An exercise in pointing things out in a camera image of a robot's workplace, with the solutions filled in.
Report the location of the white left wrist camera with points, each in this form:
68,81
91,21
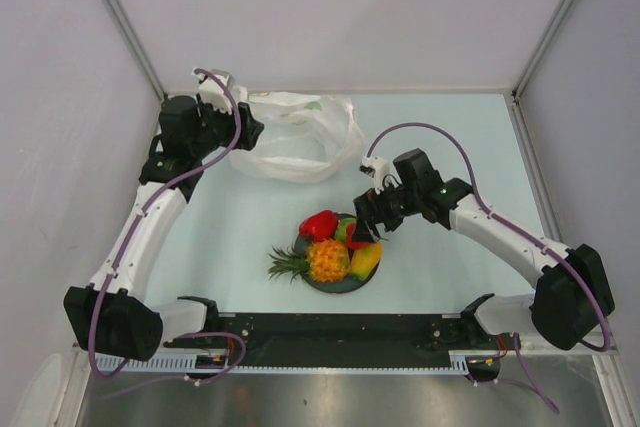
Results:
211,89

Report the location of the fake yellow green mango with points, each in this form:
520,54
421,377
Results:
365,260

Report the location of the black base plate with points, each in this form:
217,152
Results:
286,341

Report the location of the fake pineapple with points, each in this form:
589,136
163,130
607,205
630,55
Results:
327,261

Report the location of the blue ceramic plate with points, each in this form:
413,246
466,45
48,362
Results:
346,285

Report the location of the fake red pepper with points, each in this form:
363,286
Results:
319,227
351,242

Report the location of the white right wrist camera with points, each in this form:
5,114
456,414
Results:
379,169

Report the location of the fake green apple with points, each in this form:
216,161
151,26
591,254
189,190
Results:
341,233

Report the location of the white slotted cable duct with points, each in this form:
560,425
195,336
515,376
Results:
190,363

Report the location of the white plastic bag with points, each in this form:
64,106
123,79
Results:
306,138

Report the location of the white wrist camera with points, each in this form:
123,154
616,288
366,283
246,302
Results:
379,169
211,89

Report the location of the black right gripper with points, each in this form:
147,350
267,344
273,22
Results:
371,209

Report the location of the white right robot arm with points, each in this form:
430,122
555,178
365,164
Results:
571,295

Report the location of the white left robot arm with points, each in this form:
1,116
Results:
109,315

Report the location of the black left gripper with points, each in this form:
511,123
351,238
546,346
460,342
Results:
249,130

